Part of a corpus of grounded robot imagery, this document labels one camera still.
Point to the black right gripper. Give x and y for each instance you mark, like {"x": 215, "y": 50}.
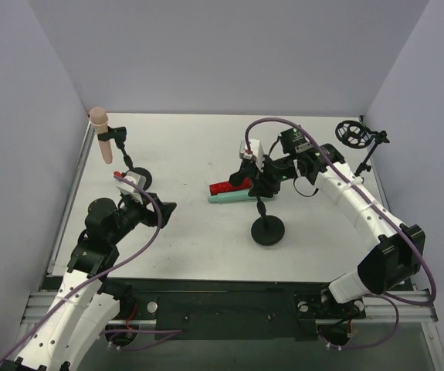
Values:
{"x": 253, "y": 174}

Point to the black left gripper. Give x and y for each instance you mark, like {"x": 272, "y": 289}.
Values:
{"x": 157, "y": 213}

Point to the mint green microphone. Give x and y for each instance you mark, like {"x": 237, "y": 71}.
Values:
{"x": 230, "y": 197}

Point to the black clip mic stand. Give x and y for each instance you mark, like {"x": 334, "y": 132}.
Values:
{"x": 267, "y": 230}
{"x": 119, "y": 135}

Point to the pink microphone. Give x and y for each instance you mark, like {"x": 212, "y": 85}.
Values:
{"x": 99, "y": 120}

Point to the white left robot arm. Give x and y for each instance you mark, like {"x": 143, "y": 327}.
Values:
{"x": 87, "y": 299}

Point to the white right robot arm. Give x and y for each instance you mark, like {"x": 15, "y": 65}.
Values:
{"x": 394, "y": 250}

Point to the red glitter microphone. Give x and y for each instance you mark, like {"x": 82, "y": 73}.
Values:
{"x": 224, "y": 187}

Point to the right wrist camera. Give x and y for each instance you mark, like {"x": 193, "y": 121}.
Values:
{"x": 253, "y": 152}

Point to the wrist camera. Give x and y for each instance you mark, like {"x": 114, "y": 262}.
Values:
{"x": 253, "y": 152}
{"x": 129, "y": 185}

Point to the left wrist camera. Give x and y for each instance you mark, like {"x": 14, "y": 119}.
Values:
{"x": 129, "y": 185}

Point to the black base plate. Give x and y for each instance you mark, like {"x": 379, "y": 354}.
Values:
{"x": 230, "y": 310}

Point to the black shock mount tripod stand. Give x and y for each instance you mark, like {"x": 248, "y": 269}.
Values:
{"x": 356, "y": 135}

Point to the aluminium rail frame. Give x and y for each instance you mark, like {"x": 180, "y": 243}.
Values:
{"x": 296, "y": 135}

